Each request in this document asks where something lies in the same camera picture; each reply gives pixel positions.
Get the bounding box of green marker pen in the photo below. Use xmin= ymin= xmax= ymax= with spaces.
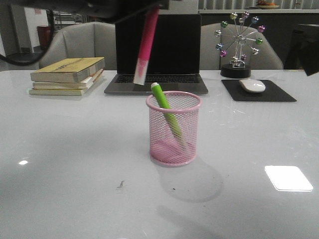
xmin=150 ymin=82 xmax=188 ymax=151

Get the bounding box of pink marker pen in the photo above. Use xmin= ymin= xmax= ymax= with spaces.
xmin=133 ymin=7 xmax=160 ymax=85

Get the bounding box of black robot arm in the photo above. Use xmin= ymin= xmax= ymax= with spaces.
xmin=0 ymin=0 xmax=169 ymax=67
xmin=284 ymin=23 xmax=319 ymax=76

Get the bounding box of pink mesh pen holder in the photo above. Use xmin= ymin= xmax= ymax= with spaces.
xmin=146 ymin=91 xmax=202 ymax=166

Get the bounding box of grey open laptop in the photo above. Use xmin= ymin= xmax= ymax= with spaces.
xmin=104 ymin=14 xmax=208 ymax=95

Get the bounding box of white middle book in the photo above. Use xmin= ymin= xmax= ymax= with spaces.
xmin=33 ymin=69 xmax=104 ymax=90

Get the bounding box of grey right armchair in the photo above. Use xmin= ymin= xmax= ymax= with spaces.
xmin=200 ymin=23 xmax=284 ymax=70

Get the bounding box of grey armchair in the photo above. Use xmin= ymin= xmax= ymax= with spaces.
xmin=200 ymin=23 xmax=284 ymax=70
xmin=38 ymin=22 xmax=117 ymax=70

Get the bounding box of white computer mouse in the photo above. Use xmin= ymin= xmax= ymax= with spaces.
xmin=239 ymin=79 xmax=266 ymax=93

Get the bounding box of yellow top book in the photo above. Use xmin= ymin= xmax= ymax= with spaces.
xmin=30 ymin=57 xmax=105 ymax=83

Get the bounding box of yellow book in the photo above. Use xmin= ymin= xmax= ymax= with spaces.
xmin=28 ymin=80 xmax=98 ymax=96
xmin=30 ymin=57 xmax=105 ymax=83

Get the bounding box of grey left armchair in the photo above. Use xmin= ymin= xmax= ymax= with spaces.
xmin=38 ymin=22 xmax=117 ymax=70

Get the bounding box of ferris wheel desk ornament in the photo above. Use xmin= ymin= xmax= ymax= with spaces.
xmin=214 ymin=11 xmax=266 ymax=79

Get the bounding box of black mouse pad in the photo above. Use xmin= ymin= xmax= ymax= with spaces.
xmin=222 ymin=80 xmax=297 ymax=102

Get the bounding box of yellow bottom book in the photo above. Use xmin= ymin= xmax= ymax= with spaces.
xmin=28 ymin=80 xmax=98 ymax=96

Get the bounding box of red trash bin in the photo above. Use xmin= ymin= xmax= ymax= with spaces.
xmin=37 ymin=25 xmax=52 ymax=50

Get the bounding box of fruit bowl on counter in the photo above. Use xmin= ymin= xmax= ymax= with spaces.
xmin=256 ymin=0 xmax=279 ymax=9

